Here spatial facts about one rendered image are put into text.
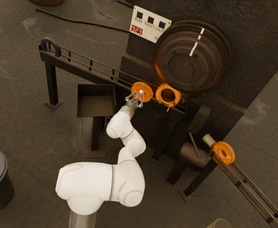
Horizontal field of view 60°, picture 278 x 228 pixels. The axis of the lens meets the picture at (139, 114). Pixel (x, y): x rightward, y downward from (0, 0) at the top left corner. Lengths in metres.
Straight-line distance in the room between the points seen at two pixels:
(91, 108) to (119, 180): 0.99
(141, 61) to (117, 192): 1.15
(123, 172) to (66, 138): 1.50
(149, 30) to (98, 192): 1.14
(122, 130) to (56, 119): 1.21
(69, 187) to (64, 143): 1.46
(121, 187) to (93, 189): 0.10
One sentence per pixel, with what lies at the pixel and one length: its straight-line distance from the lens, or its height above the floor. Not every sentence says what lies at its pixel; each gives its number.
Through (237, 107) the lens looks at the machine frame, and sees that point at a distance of 1.80.
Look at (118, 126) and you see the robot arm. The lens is 1.38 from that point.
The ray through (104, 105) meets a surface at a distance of 1.83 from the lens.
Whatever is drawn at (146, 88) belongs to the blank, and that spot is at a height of 0.89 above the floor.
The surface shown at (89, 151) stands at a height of 0.01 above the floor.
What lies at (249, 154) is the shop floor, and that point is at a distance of 2.85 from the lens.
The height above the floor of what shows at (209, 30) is 1.35.
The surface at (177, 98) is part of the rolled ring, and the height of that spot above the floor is 0.78.
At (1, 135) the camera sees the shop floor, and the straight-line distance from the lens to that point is 2.47.
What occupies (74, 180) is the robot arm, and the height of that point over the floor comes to 1.16.
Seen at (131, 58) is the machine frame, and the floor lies 0.87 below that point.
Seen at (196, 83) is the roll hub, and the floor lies 1.06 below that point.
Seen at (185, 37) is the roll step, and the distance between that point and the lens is 1.44.
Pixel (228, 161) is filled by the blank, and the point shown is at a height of 0.71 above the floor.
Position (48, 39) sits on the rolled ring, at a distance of 2.13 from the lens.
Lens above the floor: 1.96
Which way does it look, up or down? 49 degrees down
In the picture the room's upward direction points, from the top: 17 degrees clockwise
